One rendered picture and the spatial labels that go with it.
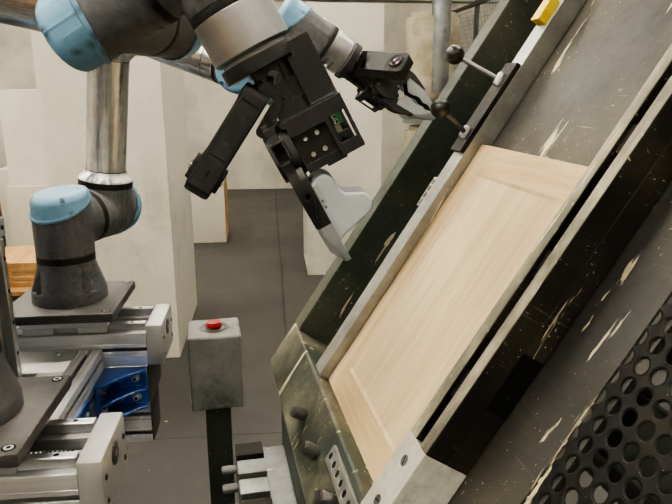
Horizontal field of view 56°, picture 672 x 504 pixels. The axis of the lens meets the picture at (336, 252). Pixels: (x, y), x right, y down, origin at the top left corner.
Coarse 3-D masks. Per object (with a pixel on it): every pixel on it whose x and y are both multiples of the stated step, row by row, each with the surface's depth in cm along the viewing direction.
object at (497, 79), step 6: (450, 48) 124; (456, 48) 124; (462, 48) 125; (450, 54) 124; (456, 54) 124; (462, 54) 124; (450, 60) 125; (456, 60) 124; (462, 60) 125; (468, 60) 124; (474, 66) 124; (480, 66) 124; (486, 72) 124; (492, 78) 124; (498, 78) 122; (498, 84) 122
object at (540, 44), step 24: (576, 0) 120; (552, 24) 120; (528, 48) 122; (552, 48) 121; (528, 72) 122; (504, 96) 122; (504, 120) 123; (480, 144) 123; (456, 168) 124; (432, 192) 127; (432, 216) 125; (408, 240) 125; (384, 264) 129; (384, 288) 127; (360, 312) 127; (336, 336) 132; (336, 360) 129
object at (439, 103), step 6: (432, 102) 117; (438, 102) 115; (444, 102) 115; (432, 108) 116; (438, 108) 115; (444, 108) 115; (450, 108) 116; (432, 114) 117; (438, 114) 116; (444, 114) 116; (450, 114) 119; (450, 120) 120; (456, 120) 121; (456, 126) 122; (462, 126) 123; (468, 126) 124; (462, 132) 124; (468, 132) 124
